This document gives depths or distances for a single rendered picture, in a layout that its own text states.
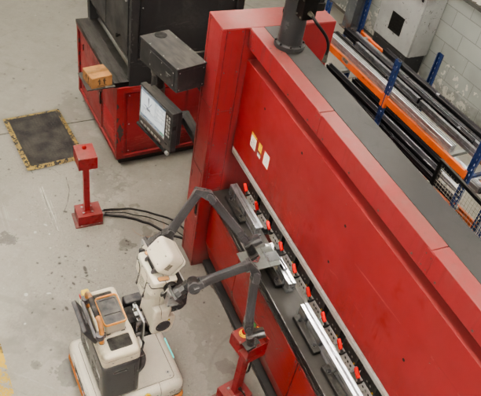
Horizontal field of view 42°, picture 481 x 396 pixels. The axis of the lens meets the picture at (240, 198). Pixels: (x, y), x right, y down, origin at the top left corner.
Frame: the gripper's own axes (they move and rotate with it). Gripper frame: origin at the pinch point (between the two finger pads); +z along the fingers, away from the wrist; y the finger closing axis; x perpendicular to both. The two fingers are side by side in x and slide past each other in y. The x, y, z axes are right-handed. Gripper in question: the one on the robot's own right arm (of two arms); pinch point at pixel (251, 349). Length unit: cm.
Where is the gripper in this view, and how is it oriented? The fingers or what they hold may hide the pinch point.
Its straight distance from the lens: 424.5
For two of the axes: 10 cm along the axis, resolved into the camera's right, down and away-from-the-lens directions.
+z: 0.9, 6.4, 7.6
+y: 8.3, -4.7, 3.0
